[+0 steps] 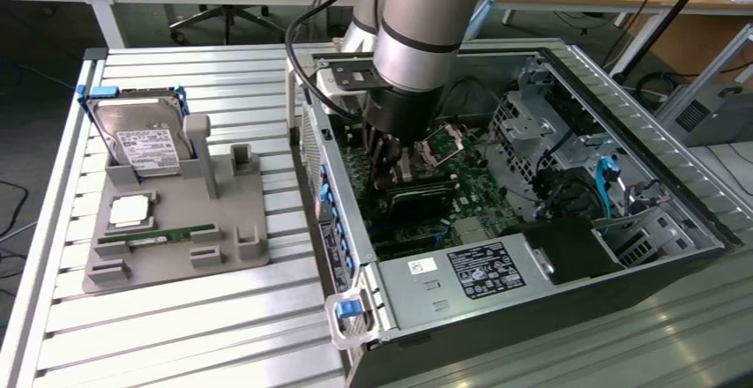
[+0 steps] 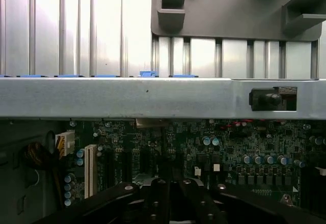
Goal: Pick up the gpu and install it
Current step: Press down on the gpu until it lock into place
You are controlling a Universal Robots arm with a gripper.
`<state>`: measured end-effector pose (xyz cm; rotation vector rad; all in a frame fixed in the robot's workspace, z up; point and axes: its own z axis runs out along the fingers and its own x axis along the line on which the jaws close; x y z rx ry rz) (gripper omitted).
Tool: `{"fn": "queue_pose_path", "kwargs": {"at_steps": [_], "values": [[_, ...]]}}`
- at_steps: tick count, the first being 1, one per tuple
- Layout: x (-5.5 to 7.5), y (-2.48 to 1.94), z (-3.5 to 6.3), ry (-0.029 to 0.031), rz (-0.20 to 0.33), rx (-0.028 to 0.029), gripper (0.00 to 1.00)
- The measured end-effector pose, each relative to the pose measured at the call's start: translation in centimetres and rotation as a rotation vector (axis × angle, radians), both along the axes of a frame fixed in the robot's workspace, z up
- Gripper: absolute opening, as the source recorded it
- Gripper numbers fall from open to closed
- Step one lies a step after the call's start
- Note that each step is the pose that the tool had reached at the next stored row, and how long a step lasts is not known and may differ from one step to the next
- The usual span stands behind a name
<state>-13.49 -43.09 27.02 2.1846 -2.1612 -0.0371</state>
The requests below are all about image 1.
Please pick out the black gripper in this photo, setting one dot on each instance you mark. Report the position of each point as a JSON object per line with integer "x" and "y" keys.
{"x": 406, "y": 114}

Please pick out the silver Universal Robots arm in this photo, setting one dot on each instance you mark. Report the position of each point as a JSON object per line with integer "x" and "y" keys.
{"x": 424, "y": 31}

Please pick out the metal socket cover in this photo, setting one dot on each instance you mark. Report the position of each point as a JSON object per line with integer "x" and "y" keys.
{"x": 450, "y": 150}

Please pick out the green Dell motherboard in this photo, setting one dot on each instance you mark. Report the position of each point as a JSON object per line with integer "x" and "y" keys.
{"x": 470, "y": 194}

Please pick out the metal disk bay cage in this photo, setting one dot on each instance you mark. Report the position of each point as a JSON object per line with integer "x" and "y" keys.
{"x": 529, "y": 128}

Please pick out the long black expansion slot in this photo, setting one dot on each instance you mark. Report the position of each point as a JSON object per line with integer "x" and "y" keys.
{"x": 411, "y": 241}

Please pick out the silver chipset heatsink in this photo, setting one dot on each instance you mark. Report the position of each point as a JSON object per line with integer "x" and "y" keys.
{"x": 476, "y": 231}

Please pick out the black office chair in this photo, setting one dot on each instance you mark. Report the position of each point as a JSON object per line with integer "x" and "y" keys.
{"x": 226, "y": 20}

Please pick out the grey power supply unit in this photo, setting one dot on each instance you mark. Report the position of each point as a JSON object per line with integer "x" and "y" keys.
{"x": 424, "y": 293}

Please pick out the black plastic cover block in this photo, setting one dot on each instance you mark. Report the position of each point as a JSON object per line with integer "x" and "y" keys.
{"x": 568, "y": 249}

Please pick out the grey parts rack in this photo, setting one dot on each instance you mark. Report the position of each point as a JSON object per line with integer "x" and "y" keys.
{"x": 177, "y": 203}

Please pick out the hard disk with blue rails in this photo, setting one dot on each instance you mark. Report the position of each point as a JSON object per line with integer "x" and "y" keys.
{"x": 135, "y": 123}

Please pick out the grey metal disk bay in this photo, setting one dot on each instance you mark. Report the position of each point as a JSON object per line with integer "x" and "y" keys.
{"x": 646, "y": 238}

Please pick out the green RAM stick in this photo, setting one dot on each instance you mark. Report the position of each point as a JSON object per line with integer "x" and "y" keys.
{"x": 159, "y": 234}

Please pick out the black stand pole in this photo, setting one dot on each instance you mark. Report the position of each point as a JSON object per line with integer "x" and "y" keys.
{"x": 673, "y": 11}

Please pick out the silver CPU chip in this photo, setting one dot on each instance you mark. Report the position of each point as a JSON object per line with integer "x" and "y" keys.
{"x": 130, "y": 211}

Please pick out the black open PC case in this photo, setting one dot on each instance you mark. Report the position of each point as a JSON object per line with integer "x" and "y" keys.
{"x": 588, "y": 304}

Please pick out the grey computer tower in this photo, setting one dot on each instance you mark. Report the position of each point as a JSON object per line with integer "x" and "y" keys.
{"x": 724, "y": 119}

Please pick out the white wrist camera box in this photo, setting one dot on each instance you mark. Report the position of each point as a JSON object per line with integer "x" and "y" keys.
{"x": 338, "y": 92}

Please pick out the grey aluminium frame rail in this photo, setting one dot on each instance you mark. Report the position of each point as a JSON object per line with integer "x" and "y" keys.
{"x": 720, "y": 59}

